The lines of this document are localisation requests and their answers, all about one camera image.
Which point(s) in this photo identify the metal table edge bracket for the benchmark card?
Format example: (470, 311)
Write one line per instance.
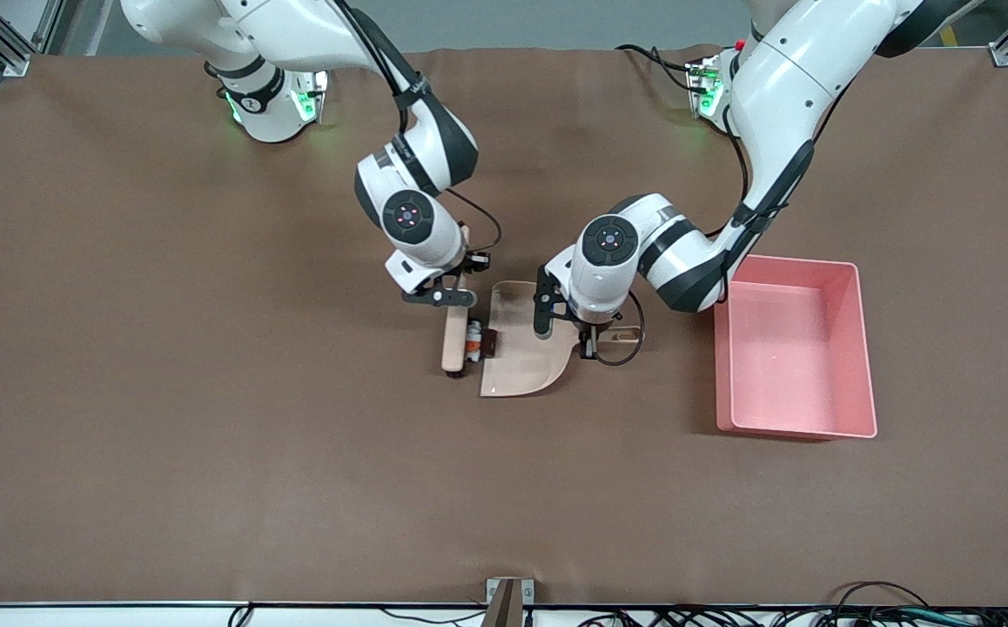
(527, 592)

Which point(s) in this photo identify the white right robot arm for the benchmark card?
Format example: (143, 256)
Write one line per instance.
(295, 35)

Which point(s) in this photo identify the white orange electronic component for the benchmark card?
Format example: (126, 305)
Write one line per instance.
(473, 348)

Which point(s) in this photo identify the metal base connector plate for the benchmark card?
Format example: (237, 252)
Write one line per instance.
(317, 87)
(700, 87)

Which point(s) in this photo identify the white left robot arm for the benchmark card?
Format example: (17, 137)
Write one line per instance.
(782, 87)

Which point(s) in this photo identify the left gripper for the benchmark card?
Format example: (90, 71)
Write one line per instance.
(588, 336)

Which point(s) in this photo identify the brown table cover mat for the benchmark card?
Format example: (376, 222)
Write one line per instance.
(504, 488)

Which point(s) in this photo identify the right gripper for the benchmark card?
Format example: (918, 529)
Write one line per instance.
(473, 260)

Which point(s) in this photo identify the dark brown electronic component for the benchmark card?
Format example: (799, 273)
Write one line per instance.
(488, 344)

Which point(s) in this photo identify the beige plastic dustpan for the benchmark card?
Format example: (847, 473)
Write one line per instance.
(517, 357)

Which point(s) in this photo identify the beige hand brush black bristles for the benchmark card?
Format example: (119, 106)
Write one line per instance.
(452, 344)

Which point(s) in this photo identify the pink plastic bin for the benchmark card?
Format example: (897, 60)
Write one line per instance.
(791, 366)

